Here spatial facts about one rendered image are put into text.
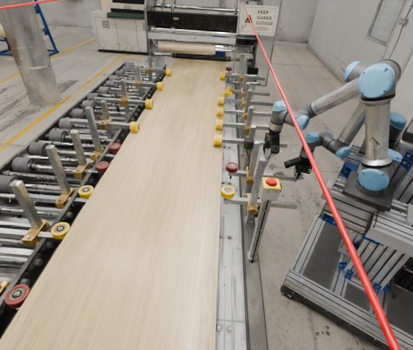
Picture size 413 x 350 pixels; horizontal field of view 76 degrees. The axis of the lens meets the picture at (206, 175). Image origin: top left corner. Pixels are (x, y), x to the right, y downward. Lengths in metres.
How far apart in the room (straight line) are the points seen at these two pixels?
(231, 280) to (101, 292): 0.66
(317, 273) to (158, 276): 1.33
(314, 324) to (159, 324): 1.38
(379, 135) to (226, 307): 1.03
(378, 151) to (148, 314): 1.13
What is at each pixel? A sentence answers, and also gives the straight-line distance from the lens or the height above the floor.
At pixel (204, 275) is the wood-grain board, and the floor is 0.90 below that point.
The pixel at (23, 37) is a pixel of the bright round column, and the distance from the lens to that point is 5.01.
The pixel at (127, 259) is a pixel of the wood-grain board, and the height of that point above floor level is 0.90.
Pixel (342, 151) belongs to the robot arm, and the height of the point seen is 1.14.
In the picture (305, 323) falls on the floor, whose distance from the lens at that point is 2.21.
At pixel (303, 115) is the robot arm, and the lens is 1.43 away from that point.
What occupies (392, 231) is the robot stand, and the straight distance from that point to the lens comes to 1.57.
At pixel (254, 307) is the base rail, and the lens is 1.36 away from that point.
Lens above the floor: 1.90
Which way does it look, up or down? 38 degrees down
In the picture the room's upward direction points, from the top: 4 degrees clockwise
